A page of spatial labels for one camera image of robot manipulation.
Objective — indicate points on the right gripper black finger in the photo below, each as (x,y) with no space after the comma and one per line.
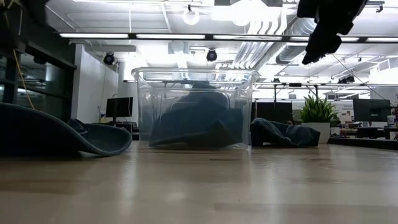
(323,43)

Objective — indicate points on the grey fabric hat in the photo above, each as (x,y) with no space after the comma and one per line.
(199,124)

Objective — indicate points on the blue denim baseball cap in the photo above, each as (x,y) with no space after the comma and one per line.
(46,133)

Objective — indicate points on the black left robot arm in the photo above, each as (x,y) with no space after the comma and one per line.
(32,9)

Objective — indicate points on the blue denim hat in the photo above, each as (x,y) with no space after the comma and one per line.
(280,133)

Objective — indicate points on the black track light cluster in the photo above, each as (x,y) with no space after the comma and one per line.
(346,80)

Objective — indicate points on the green artificial plant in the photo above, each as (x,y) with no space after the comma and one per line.
(315,110)

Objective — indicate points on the black computer monitor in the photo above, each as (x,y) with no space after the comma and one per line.
(371,110)
(273,110)
(119,107)

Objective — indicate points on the white plant pot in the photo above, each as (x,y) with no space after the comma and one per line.
(317,133)

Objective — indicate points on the white plastic bucket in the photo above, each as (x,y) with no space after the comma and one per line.
(391,121)

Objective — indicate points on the black ceiling spotlight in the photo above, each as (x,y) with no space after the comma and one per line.
(109,58)
(211,55)

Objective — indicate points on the clear plastic storage bin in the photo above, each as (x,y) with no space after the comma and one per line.
(146,93)

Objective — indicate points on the long ceiling light bar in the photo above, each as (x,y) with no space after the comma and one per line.
(93,35)

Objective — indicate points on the silver ventilation duct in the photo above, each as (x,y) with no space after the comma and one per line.
(292,51)

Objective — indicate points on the black aluminium table frame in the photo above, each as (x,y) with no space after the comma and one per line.
(367,143)

